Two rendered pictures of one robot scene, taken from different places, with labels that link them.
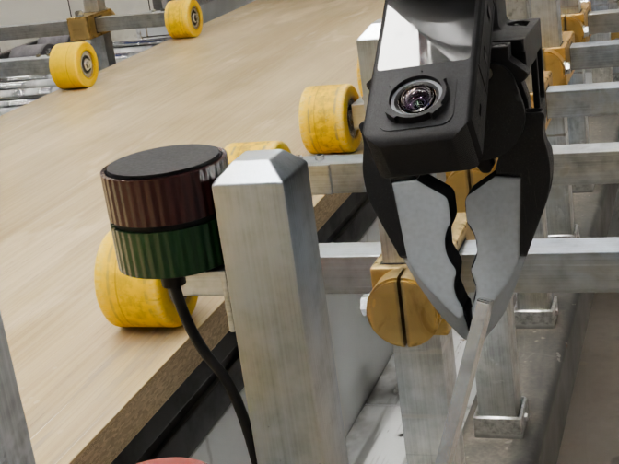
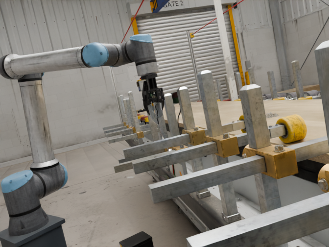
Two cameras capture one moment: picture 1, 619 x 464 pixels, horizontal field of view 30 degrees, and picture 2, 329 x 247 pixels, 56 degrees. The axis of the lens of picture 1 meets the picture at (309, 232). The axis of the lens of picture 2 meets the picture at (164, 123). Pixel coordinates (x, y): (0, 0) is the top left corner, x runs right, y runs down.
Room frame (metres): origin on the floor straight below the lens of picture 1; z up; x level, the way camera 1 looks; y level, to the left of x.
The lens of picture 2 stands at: (1.68, -0.78, 1.14)
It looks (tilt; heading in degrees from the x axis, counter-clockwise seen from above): 6 degrees down; 147
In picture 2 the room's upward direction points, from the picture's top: 12 degrees counter-clockwise
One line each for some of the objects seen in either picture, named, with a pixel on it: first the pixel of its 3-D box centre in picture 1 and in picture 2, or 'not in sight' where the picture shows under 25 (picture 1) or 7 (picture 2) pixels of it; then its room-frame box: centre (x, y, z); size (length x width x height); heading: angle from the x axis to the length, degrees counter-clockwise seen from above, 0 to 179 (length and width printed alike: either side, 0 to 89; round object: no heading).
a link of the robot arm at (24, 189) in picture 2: not in sight; (21, 190); (-0.02, -0.60, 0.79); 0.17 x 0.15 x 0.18; 120
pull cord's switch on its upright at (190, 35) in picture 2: not in sight; (198, 72); (-1.50, 1.95, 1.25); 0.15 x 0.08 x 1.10; 160
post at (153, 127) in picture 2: not in sight; (152, 126); (0.03, 0.20, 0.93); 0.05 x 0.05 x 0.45; 70
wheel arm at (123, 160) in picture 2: not in sight; (159, 152); (0.30, 0.05, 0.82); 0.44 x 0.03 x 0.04; 70
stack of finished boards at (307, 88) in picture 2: not in sight; (282, 95); (-4.01, 7.13, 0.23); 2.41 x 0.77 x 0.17; 77
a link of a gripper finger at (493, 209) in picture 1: (504, 241); (153, 114); (0.55, -0.10, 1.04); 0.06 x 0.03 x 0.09; 160
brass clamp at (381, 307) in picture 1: (424, 275); (193, 135); (0.77, -0.08, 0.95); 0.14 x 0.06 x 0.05; 160
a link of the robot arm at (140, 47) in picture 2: not in sight; (142, 49); (0.55, -0.08, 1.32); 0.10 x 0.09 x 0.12; 30
